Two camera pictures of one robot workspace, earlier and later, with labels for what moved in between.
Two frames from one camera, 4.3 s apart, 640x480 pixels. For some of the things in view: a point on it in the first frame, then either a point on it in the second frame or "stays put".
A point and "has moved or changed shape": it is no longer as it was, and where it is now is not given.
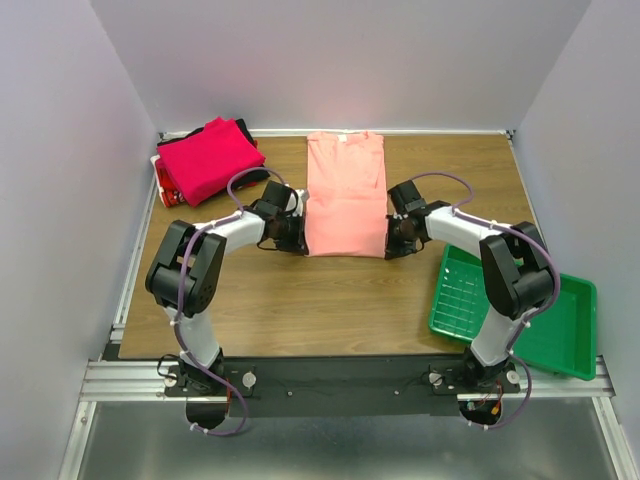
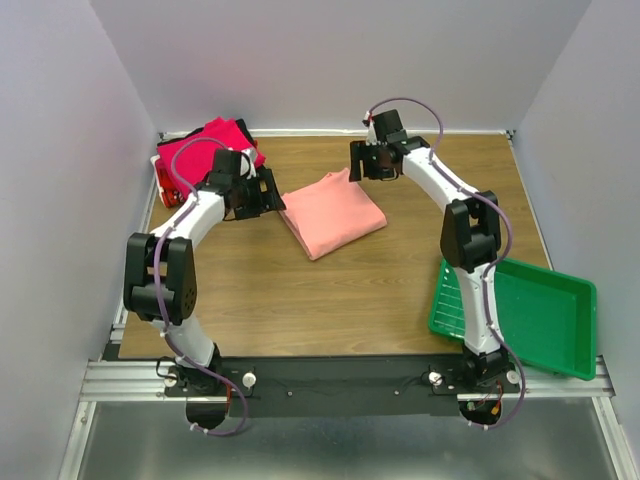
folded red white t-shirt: [169, 193] stays put
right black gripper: [392, 248] -> [357, 150]
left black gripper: [298, 243] -> [266, 201]
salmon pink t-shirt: [346, 215] has moved or changed shape
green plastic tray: [561, 337] stays put
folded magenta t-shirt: [203, 162] stays put
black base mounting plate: [262, 387] stays put
